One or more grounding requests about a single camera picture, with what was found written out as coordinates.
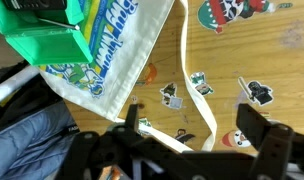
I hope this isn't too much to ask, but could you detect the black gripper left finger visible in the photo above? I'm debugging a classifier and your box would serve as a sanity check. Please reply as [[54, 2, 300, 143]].
[[125, 104, 139, 131]]

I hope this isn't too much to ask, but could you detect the green elf sticker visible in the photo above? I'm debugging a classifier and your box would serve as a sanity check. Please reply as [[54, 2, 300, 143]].
[[197, 0, 276, 34]]

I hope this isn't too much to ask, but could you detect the black ninja figure sticker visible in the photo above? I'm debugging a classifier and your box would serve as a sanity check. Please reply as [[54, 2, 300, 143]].
[[238, 77, 274, 106]]

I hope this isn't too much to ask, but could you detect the white printed tote bag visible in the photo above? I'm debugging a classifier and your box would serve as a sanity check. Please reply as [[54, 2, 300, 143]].
[[38, 0, 218, 154]]

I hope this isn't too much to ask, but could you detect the green plastic chest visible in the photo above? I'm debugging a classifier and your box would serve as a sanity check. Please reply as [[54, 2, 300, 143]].
[[0, 0, 92, 66]]

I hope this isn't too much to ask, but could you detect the dark blue puffer jacket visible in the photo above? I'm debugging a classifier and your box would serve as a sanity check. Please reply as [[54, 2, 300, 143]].
[[0, 75, 79, 180]]

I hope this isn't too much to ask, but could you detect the silver metal spoon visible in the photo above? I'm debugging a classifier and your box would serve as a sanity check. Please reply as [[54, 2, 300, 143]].
[[38, 18, 80, 30]]

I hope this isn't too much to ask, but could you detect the white coat rack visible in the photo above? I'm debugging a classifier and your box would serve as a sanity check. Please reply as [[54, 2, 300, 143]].
[[0, 65, 39, 102]]

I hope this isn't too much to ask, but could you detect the snowman sticker with red hat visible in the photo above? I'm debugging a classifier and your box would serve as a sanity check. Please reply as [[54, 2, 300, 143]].
[[221, 130, 251, 148]]

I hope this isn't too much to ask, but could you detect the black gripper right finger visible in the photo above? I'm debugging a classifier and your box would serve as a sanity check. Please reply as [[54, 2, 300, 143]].
[[236, 104, 271, 150]]

